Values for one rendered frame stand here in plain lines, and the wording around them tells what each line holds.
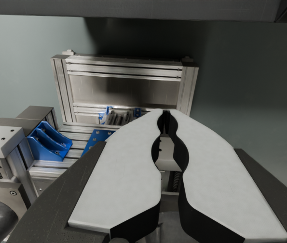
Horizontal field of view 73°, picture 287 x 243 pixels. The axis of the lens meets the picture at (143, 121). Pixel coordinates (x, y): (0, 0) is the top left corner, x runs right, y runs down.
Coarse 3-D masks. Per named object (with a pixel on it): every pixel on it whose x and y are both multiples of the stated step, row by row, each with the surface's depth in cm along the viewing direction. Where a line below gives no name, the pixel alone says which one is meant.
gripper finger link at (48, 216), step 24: (96, 144) 9; (72, 168) 7; (48, 192) 6; (72, 192) 6; (24, 216) 6; (48, 216) 6; (24, 240) 5; (48, 240) 5; (72, 240) 5; (96, 240) 5
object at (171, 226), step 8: (160, 216) 47; (168, 216) 46; (176, 216) 46; (160, 224) 46; (168, 224) 45; (176, 224) 45; (152, 232) 46; (160, 232) 46; (168, 232) 44; (176, 232) 44; (184, 232) 44; (152, 240) 45; (160, 240) 44; (168, 240) 43; (176, 240) 43; (184, 240) 43; (192, 240) 44
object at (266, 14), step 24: (0, 0) 33; (24, 0) 33; (48, 0) 33; (72, 0) 33; (96, 0) 32; (120, 0) 32; (144, 0) 32; (168, 0) 32; (192, 0) 32; (216, 0) 31; (240, 0) 31; (264, 0) 31
